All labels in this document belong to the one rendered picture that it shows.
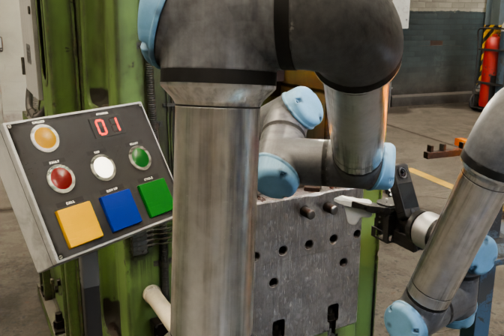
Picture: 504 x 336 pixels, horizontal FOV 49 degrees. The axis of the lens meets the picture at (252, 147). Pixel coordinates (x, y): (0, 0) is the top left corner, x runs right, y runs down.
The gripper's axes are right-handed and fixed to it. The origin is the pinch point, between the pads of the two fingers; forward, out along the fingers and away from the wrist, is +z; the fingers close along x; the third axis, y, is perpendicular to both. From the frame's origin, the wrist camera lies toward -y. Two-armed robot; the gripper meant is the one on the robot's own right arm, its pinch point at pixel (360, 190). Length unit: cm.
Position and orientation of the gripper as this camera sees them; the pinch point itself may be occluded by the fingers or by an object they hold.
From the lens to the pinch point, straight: 131.5
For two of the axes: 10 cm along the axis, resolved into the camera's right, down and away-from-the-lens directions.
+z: -4.7, -2.1, 8.6
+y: 0.0, 9.7, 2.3
